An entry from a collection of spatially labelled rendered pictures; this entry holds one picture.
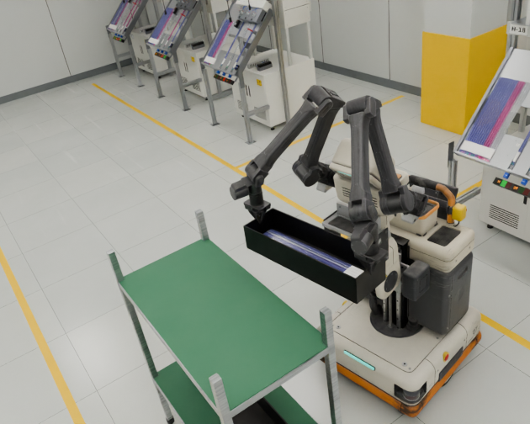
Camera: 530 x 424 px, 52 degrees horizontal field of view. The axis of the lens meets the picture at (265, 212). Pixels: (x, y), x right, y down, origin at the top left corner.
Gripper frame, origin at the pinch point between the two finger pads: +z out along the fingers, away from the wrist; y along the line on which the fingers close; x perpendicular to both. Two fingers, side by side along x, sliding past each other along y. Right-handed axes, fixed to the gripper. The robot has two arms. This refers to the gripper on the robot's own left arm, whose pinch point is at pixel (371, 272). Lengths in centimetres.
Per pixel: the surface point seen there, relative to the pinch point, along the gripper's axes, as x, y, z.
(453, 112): 322, -145, 85
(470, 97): 325, -130, 69
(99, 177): 73, -386, 107
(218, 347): -49, -29, 15
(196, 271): -27, -70, 15
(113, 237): 23, -276, 108
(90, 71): 247, -718, 96
